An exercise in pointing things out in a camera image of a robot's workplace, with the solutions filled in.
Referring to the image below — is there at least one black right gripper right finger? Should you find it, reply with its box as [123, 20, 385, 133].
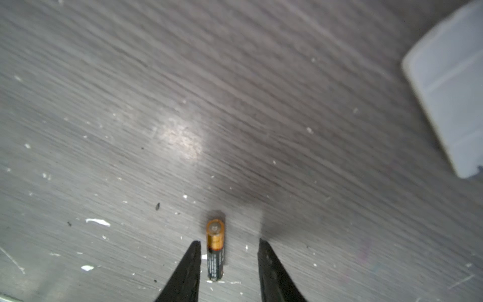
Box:
[257, 239, 307, 302]

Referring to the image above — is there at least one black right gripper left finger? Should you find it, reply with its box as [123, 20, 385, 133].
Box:
[155, 240, 201, 302]

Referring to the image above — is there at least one AAA battery black gold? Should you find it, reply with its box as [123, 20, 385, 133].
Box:
[206, 219, 225, 282]

